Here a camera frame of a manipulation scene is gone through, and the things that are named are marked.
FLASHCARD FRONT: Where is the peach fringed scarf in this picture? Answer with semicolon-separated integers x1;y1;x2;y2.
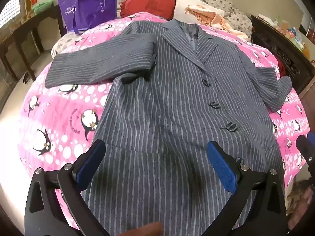
186;5;249;40

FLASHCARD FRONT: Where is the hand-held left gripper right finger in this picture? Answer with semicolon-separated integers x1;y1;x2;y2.
207;141;288;236

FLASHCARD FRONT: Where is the dark carved wooden cabinet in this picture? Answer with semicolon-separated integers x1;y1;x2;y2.
250;15;315;94

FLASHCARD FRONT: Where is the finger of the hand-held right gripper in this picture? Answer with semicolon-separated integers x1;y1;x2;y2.
296;132;315;168

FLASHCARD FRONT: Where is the pink penguin blanket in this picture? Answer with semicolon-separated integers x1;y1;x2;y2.
17;12;310;229

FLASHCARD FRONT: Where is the brown patterned cloth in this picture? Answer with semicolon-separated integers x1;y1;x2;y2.
287;179;315;228

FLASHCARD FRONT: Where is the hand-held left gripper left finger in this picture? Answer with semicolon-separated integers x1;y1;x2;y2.
25;139;111;236

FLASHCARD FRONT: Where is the dark wooden table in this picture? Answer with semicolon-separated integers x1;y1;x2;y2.
0;12;64;81

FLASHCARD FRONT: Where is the pile of small packets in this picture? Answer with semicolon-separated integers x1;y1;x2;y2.
256;15;315;59

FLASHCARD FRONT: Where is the grey striped coat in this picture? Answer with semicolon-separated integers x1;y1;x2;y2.
45;20;292;236

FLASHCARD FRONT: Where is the window with grille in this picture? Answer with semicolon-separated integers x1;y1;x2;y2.
0;0;20;29

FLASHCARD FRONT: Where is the cream pillow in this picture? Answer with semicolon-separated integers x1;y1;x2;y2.
173;0;225;21

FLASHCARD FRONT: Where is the green packet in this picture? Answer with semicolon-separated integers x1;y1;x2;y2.
32;0;53;15

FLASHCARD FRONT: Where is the purple tote bag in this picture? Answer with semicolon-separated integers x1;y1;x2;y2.
57;0;119;34

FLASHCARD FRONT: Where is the red pillow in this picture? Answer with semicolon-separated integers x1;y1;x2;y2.
120;0;176;21

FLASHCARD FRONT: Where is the person's left hand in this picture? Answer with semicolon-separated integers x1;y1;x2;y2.
118;222;164;236

